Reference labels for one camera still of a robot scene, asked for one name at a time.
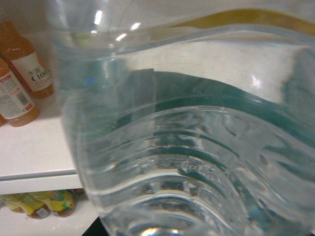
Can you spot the water bottle edge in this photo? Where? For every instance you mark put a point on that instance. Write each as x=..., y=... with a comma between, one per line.
x=190, y=117

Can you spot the white shelf board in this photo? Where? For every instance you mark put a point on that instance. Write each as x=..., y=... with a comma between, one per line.
x=35, y=157

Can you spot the orange juice bottle front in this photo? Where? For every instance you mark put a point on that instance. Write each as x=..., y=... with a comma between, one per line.
x=16, y=106

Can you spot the orange juice bottle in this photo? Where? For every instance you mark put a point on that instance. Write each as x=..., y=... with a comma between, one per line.
x=23, y=57
x=16, y=106

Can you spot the lemon tea bottles below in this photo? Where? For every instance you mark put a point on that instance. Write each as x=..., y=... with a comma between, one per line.
x=39, y=205

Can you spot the orange juice bottle rear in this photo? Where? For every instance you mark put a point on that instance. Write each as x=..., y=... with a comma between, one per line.
x=23, y=57

